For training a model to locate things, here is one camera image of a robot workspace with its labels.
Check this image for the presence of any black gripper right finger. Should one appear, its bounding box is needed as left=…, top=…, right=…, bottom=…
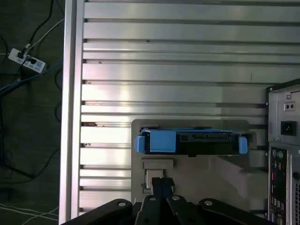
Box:
left=160, top=177, right=276, bottom=225

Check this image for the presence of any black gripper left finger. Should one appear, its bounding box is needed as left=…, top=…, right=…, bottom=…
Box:
left=61, top=177, right=165, bottom=225

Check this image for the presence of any hard disk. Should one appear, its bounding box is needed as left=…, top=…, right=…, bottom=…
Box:
left=134, top=127, right=248, bottom=158

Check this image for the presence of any silver CPU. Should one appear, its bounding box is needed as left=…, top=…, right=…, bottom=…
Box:
left=145, top=169, right=165, bottom=189

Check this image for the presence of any grey parts rack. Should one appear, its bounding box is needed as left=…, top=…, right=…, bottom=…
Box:
left=130, top=119, right=269, bottom=218

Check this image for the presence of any black PC case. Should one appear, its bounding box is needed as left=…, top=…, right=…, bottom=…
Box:
left=265, top=78, right=300, bottom=225

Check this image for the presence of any white power strip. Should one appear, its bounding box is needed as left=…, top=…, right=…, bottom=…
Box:
left=7, top=47, right=46, bottom=74

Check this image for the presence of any thin white floor cable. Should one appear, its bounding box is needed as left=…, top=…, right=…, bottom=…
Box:
left=0, top=202, right=60, bottom=225

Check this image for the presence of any blue floor cable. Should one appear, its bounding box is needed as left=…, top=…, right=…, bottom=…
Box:
left=0, top=60, right=64, bottom=95

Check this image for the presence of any white power cable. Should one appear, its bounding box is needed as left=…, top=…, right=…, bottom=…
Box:
left=23, top=18, right=65, bottom=51

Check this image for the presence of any black power cable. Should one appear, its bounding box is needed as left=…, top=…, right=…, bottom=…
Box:
left=22, top=0, right=53, bottom=55

